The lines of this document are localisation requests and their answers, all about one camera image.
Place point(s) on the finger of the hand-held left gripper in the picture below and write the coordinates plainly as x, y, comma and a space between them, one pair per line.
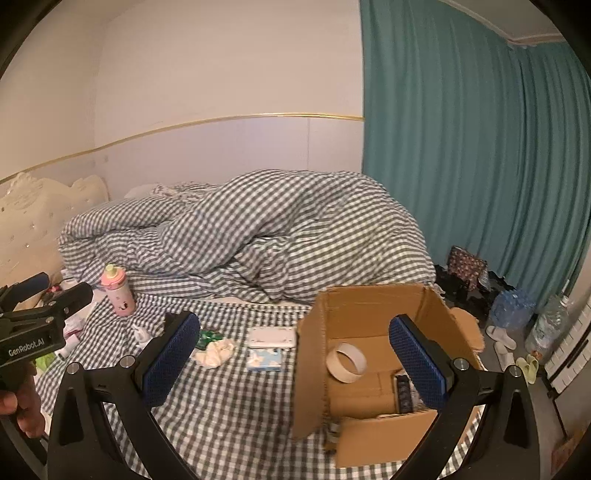
69, 297
34, 282

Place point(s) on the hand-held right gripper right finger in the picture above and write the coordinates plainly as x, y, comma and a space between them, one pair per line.
418, 364

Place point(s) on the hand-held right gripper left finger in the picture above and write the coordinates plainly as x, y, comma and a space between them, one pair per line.
170, 362

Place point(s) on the blue tissue packet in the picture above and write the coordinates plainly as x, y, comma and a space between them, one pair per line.
264, 360

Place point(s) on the brown cardboard box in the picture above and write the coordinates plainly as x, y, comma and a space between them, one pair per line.
314, 369

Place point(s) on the person's left hand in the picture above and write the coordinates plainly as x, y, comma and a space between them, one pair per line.
30, 406

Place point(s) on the pile of assorted packets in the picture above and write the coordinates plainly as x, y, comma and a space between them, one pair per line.
74, 325

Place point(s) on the dark patterned item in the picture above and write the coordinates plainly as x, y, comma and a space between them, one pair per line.
405, 392

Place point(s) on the small white device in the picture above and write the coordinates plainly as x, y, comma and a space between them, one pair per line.
62, 354

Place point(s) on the green foil packet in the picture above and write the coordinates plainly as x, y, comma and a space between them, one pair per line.
207, 338

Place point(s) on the pink drinking bottle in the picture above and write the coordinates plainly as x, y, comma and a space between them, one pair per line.
119, 293

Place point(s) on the cream padded headboard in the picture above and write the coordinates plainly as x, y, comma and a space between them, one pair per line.
27, 221

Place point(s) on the tape roll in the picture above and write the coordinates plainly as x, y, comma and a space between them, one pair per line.
333, 367

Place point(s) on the white slipper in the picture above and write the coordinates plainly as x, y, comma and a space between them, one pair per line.
496, 332
505, 350

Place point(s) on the pile of dark clothes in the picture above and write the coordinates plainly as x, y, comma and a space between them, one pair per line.
445, 281

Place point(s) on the grey checked bed sheet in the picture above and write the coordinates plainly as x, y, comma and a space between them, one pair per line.
240, 415

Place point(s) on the white rectangular case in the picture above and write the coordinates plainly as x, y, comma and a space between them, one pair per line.
271, 337

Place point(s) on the green slipper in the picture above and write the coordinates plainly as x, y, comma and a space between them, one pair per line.
532, 362
523, 369

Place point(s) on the patterned bag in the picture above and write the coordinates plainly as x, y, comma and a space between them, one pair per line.
466, 267

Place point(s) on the white pillow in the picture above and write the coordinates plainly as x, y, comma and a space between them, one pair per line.
138, 190

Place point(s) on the large water bottle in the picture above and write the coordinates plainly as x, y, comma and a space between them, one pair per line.
549, 327

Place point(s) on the white radiator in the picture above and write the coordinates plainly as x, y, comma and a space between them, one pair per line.
572, 355

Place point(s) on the grey checked duvet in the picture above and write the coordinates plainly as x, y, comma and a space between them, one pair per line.
277, 230

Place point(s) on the teal curtain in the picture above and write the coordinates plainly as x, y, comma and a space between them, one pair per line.
461, 138

